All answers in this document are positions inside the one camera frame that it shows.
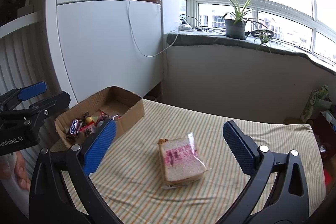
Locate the red packaged dates snack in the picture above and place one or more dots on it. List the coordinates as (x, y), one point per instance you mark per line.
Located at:
(104, 117)

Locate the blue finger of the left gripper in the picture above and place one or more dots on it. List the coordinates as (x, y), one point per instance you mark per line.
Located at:
(32, 91)

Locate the grey potted plant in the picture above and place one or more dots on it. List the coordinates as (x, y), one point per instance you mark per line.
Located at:
(235, 22)

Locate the grey window sill cloth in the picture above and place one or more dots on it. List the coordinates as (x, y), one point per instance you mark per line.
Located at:
(202, 38)

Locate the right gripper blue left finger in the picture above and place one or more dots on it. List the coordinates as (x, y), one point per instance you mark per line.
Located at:
(96, 145)

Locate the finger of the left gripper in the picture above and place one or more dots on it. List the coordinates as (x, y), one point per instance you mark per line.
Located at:
(41, 110)

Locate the left hand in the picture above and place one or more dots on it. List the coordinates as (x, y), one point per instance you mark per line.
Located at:
(19, 170)

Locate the packaged sliced bread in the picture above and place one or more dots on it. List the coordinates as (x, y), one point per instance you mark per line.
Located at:
(180, 161)

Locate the white power strip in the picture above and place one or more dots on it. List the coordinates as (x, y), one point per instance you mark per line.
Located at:
(183, 26)

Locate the green drink carton box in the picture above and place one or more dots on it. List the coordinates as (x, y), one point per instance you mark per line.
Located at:
(318, 101)

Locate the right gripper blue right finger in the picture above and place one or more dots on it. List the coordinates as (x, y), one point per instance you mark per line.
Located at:
(244, 149)

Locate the brown cardboard box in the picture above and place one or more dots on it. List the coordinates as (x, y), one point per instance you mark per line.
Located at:
(112, 101)

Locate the white cabinet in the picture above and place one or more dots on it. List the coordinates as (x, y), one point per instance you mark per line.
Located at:
(95, 44)

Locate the Snickers bar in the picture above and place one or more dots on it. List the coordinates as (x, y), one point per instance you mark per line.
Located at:
(74, 128)

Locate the small hanging spider plant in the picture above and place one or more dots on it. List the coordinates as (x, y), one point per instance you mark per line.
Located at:
(264, 36)

